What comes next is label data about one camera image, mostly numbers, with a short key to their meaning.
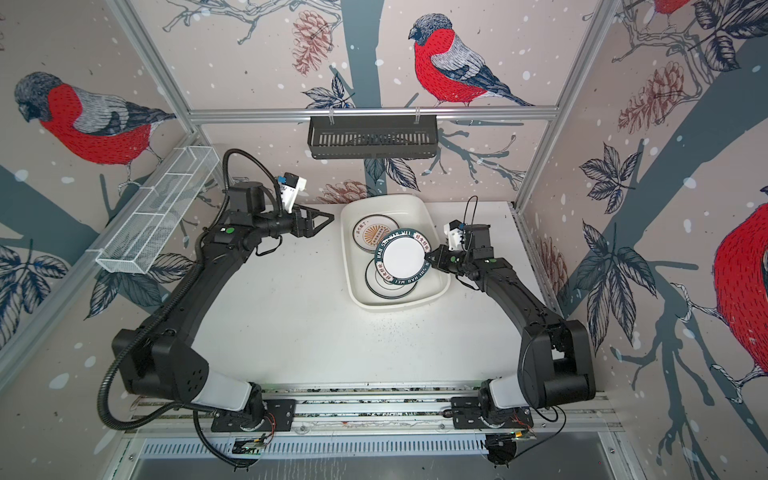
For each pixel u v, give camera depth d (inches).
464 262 28.5
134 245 28.0
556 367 16.6
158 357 16.2
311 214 26.4
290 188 26.6
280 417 28.7
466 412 28.6
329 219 28.5
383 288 37.7
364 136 42.0
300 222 26.3
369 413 29.5
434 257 30.5
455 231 31.3
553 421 16.2
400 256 35.3
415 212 45.9
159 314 16.9
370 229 43.9
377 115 35.5
